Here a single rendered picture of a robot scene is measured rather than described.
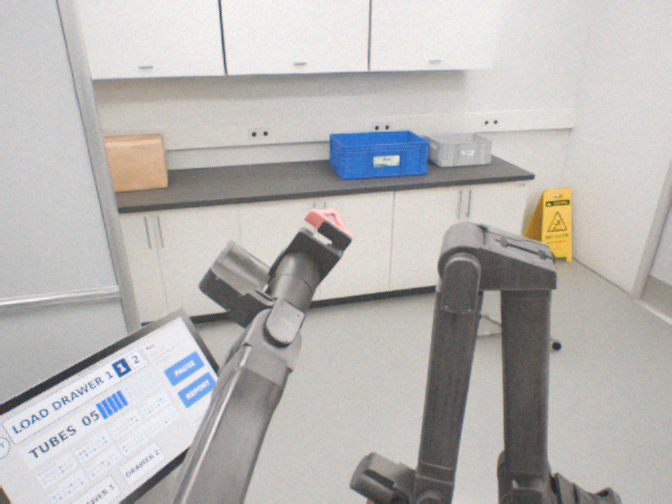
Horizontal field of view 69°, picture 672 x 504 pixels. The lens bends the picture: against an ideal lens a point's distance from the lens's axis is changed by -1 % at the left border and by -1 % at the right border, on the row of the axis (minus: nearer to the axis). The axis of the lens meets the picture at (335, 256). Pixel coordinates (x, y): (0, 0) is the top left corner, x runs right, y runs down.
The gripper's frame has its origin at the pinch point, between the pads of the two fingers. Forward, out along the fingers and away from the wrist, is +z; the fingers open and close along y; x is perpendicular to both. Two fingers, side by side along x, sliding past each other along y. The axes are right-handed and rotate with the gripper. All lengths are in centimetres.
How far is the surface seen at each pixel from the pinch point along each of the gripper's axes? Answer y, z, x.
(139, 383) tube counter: 62, 6, -11
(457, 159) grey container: 56, 281, 79
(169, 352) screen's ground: 60, 16, -10
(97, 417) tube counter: 64, -4, -14
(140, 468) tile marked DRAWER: 68, -7, -1
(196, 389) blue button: 63, 13, 0
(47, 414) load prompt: 64, -9, -23
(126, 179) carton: 157, 186, -93
